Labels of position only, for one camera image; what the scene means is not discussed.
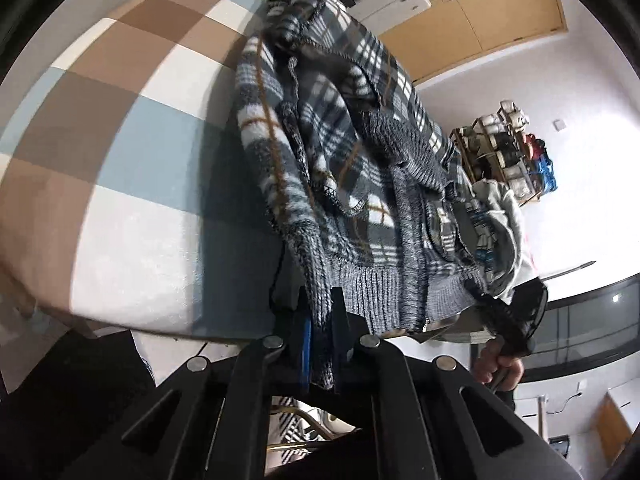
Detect plaid fleece cardigan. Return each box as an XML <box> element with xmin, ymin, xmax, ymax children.
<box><xmin>235</xmin><ymin>0</ymin><xmax>490</xmax><ymax>387</ymax></box>

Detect pile of grey clothes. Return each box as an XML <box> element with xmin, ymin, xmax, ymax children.
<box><xmin>464</xmin><ymin>179</ymin><xmax>523</xmax><ymax>301</ymax></box>

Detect person's right hand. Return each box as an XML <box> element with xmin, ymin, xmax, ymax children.
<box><xmin>472</xmin><ymin>338</ymin><xmax>524</xmax><ymax>392</ymax></box>

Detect wooden shoe rack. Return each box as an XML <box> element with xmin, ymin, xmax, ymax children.
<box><xmin>450</xmin><ymin>100</ymin><xmax>558</xmax><ymax>206</ymax></box>

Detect checkered bed sheet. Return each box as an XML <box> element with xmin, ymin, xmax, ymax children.
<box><xmin>1</xmin><ymin>0</ymin><xmax>281</xmax><ymax>339</ymax></box>

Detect wooden door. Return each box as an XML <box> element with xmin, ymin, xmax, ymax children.
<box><xmin>378</xmin><ymin>0</ymin><xmax>567</xmax><ymax>84</ymax></box>

